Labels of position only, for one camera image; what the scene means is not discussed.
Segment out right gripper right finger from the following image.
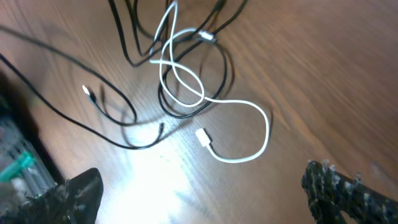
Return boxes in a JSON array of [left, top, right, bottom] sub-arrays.
[[301, 160, 397, 223]]

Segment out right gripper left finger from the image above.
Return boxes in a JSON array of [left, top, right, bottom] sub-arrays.
[[18, 168, 103, 224]]

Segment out black usb cable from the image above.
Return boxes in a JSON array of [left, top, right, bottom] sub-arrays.
[[82, 0, 249, 127], [0, 0, 228, 151]]

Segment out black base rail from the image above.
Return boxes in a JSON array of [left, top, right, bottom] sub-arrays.
[[1, 73, 65, 212]]

